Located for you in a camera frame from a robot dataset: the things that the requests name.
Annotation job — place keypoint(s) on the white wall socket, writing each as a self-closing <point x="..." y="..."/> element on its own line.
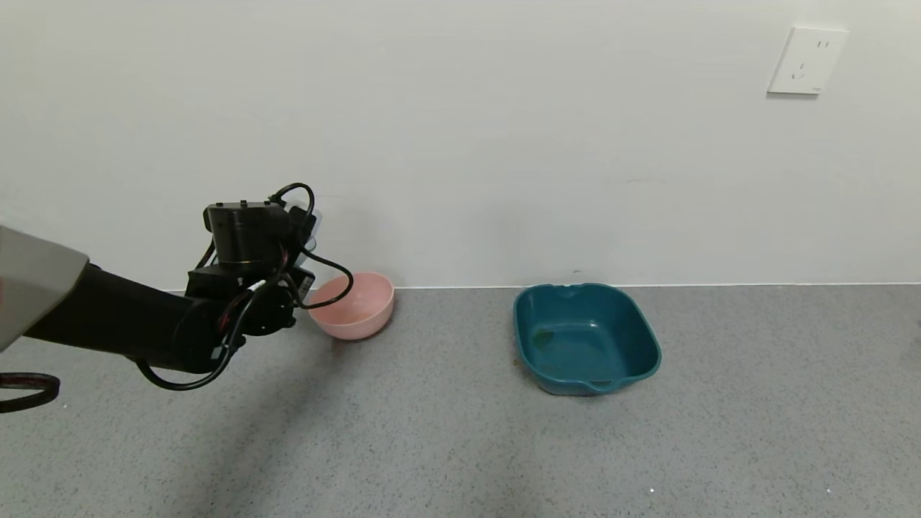
<point x="806" y="61"/>

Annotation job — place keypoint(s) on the pink plastic bowl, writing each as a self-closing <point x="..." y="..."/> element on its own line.
<point x="356" y="309"/>

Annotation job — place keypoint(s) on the teal plastic basin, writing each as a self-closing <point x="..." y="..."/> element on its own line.
<point x="583" y="338"/>

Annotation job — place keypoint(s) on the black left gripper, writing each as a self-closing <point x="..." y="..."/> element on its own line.
<point x="305" y="279"/>

